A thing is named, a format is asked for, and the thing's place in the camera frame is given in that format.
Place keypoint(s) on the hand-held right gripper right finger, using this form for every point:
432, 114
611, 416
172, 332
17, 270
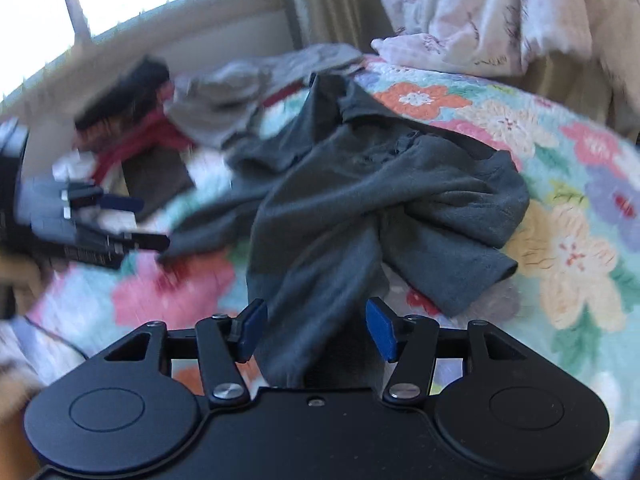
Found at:
382, 330

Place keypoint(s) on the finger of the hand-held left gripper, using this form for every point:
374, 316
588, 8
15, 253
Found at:
120, 202
135, 242

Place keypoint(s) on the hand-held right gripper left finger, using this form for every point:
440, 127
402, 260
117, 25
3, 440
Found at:
251, 330

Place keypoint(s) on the dark grey shirt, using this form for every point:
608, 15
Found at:
350, 200

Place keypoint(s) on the brown garment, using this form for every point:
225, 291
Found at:
160, 180

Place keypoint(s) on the small white cloth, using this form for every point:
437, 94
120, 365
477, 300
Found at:
72, 166

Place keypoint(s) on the black garment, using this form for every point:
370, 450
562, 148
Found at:
125, 90

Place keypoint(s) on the light grey garment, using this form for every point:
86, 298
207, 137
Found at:
225, 95

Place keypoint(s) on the floral quilt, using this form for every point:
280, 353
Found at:
565, 240

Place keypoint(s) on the beige curtain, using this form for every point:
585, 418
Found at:
325, 5

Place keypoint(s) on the white floral comforter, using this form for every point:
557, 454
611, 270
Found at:
475, 10

